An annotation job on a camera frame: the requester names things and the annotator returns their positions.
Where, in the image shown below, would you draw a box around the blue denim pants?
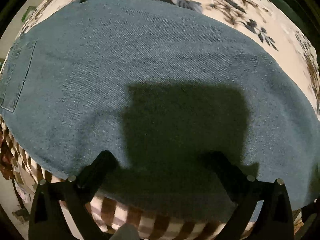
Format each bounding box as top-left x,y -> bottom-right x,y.
1,0 -> 319,222

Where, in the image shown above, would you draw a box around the floral cream bedspread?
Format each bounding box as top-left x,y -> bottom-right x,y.
20,0 -> 319,113

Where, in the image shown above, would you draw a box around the brown checkered bed skirt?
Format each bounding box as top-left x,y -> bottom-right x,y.
1,120 -> 226,239

